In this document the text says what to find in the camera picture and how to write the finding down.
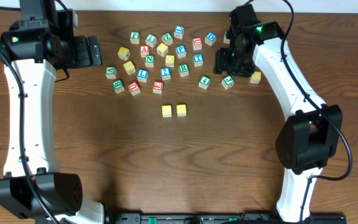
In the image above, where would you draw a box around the blue D block left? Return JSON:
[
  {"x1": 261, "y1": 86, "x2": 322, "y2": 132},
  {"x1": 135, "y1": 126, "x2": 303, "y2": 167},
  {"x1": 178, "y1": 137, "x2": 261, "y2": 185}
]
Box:
[{"x1": 204, "y1": 32, "x2": 217, "y2": 46}]

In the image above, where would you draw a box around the green J block right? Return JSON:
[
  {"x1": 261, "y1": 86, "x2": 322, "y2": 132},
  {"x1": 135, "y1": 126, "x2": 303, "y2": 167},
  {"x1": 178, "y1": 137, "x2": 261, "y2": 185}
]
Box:
[{"x1": 221, "y1": 75, "x2": 235, "y2": 90}]

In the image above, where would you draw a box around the green J block top left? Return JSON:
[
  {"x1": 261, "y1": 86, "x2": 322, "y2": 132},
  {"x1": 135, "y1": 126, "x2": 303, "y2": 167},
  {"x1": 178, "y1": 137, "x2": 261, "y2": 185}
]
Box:
[{"x1": 130, "y1": 31, "x2": 140, "y2": 45}]

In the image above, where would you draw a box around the green R block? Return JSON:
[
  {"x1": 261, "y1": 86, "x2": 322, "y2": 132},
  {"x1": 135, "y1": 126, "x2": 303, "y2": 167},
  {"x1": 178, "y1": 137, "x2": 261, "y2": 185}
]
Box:
[{"x1": 178, "y1": 63, "x2": 190, "y2": 77}]

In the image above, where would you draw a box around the green B block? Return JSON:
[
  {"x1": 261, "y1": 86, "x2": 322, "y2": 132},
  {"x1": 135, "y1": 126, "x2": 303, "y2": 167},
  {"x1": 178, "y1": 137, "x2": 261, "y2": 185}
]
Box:
[{"x1": 112, "y1": 79, "x2": 125, "y2": 93}]

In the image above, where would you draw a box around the green 7 block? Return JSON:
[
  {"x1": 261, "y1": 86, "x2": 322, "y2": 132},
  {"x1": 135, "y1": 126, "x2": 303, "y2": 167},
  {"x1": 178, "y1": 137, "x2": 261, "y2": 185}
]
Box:
[{"x1": 145, "y1": 34, "x2": 157, "y2": 48}]

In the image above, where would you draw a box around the blue l block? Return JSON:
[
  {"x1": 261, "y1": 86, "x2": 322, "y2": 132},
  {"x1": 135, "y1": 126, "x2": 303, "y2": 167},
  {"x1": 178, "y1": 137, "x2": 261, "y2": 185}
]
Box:
[
  {"x1": 137, "y1": 69, "x2": 149, "y2": 82},
  {"x1": 174, "y1": 26, "x2": 185, "y2": 39}
]

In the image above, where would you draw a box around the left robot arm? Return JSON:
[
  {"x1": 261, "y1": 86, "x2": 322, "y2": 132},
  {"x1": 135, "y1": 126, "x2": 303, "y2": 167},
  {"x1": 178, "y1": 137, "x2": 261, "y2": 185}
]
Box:
[{"x1": 0, "y1": 0, "x2": 111, "y2": 223}]

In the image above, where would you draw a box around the yellow O block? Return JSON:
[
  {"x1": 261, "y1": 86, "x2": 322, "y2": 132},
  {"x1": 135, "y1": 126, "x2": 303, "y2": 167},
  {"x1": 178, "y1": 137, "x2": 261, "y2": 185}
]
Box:
[{"x1": 165, "y1": 55, "x2": 175, "y2": 68}]

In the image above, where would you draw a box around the red u block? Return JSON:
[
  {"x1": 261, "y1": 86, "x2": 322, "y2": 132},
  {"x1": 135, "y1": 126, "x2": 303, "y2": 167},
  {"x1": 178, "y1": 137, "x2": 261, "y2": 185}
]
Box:
[
  {"x1": 192, "y1": 37, "x2": 203, "y2": 50},
  {"x1": 128, "y1": 82, "x2": 141, "y2": 96}
]

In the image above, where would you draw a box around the blue 5 block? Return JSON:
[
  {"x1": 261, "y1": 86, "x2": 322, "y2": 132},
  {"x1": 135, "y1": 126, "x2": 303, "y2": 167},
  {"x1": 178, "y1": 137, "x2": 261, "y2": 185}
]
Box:
[{"x1": 223, "y1": 31, "x2": 230, "y2": 44}]

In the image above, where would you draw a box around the red U block bottom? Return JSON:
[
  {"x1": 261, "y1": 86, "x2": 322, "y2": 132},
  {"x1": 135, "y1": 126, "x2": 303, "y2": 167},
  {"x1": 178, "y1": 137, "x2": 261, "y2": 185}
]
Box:
[{"x1": 128, "y1": 82, "x2": 141, "y2": 96}]

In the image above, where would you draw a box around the yellow plain block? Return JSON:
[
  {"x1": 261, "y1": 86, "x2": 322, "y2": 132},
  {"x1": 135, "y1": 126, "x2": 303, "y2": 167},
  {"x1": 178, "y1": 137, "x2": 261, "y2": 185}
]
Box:
[{"x1": 157, "y1": 42, "x2": 169, "y2": 57}]

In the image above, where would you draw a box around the yellow S block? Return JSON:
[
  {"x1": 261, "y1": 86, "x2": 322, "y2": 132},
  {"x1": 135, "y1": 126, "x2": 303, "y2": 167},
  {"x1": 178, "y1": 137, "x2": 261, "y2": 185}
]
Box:
[{"x1": 123, "y1": 61, "x2": 136, "y2": 75}]

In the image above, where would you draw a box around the green N block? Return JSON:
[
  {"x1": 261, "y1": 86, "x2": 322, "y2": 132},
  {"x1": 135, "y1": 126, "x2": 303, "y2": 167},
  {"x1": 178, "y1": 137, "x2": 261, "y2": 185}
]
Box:
[{"x1": 145, "y1": 55, "x2": 155, "y2": 67}]

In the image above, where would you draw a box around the yellow K block left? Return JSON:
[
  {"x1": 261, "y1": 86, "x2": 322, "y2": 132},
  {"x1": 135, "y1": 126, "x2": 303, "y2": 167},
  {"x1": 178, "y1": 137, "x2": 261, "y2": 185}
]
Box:
[{"x1": 117, "y1": 47, "x2": 131, "y2": 61}]

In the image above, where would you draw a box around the blue L block top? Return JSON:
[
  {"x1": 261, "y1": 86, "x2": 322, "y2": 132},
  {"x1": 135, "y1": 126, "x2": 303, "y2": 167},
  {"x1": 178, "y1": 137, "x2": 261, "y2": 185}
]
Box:
[{"x1": 174, "y1": 26, "x2": 185, "y2": 39}]

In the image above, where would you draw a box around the green Z block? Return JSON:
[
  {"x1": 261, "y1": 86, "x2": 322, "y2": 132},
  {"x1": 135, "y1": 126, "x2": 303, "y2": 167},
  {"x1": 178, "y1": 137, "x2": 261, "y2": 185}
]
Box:
[{"x1": 162, "y1": 32, "x2": 173, "y2": 45}]

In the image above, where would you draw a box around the blue T block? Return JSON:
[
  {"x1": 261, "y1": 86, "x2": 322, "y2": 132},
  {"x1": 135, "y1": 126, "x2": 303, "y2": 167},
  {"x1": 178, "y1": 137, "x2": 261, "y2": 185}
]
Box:
[{"x1": 193, "y1": 54, "x2": 204, "y2": 67}]

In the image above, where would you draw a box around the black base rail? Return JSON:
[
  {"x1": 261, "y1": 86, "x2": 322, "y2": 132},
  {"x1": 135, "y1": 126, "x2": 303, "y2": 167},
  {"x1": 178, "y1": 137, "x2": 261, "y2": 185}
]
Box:
[{"x1": 113, "y1": 212, "x2": 347, "y2": 224}]

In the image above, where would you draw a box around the yellow O block moved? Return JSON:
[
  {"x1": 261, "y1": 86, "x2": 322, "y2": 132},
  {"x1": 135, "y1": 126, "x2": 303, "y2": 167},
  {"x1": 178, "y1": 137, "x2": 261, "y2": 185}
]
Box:
[{"x1": 177, "y1": 104, "x2": 187, "y2": 116}]

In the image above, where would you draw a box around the red A block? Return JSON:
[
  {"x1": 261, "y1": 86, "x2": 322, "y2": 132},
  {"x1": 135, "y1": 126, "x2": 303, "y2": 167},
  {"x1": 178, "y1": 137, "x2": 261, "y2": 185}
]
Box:
[{"x1": 140, "y1": 45, "x2": 150, "y2": 58}]

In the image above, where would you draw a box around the blue P block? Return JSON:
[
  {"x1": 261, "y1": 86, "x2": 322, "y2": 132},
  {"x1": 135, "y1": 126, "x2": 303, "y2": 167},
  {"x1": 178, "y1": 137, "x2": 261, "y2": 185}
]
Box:
[{"x1": 175, "y1": 45, "x2": 187, "y2": 58}]

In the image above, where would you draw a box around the green j block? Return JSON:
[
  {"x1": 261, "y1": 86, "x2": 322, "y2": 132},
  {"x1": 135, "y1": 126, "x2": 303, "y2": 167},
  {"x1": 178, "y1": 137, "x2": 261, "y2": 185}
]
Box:
[
  {"x1": 130, "y1": 31, "x2": 140, "y2": 45},
  {"x1": 221, "y1": 75, "x2": 235, "y2": 90}
]

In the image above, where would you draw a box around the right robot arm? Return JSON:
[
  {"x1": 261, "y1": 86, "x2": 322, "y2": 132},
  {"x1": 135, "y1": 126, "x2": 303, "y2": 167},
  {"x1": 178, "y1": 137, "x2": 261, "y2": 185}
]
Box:
[{"x1": 213, "y1": 2, "x2": 342, "y2": 223}]

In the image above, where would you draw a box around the yellow G block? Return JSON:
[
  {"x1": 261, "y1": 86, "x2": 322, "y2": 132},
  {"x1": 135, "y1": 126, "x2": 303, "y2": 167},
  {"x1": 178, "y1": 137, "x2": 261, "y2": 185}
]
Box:
[{"x1": 250, "y1": 71, "x2": 262, "y2": 84}]

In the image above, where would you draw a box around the red U block top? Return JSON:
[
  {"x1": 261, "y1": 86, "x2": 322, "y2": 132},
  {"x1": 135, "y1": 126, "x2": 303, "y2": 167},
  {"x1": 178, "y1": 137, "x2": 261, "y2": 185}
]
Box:
[{"x1": 192, "y1": 37, "x2": 203, "y2": 50}]

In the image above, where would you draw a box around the blue 2 block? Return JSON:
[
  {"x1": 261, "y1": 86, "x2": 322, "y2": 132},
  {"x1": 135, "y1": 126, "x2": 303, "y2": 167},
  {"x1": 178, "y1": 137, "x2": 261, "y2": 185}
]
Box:
[{"x1": 160, "y1": 67, "x2": 171, "y2": 80}]

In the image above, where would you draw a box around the green 4 block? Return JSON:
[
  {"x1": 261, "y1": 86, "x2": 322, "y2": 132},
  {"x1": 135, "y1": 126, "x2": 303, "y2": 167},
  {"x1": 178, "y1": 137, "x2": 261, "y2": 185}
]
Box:
[{"x1": 198, "y1": 75, "x2": 211, "y2": 90}]

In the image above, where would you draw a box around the green V block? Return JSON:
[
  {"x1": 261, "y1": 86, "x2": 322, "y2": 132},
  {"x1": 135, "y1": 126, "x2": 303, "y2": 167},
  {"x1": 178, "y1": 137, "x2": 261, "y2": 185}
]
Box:
[{"x1": 105, "y1": 66, "x2": 117, "y2": 79}]

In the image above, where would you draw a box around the yellow C block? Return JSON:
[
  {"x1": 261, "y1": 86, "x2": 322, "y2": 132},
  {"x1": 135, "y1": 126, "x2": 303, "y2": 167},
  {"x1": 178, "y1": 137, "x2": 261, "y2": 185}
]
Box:
[{"x1": 162, "y1": 105, "x2": 172, "y2": 118}]

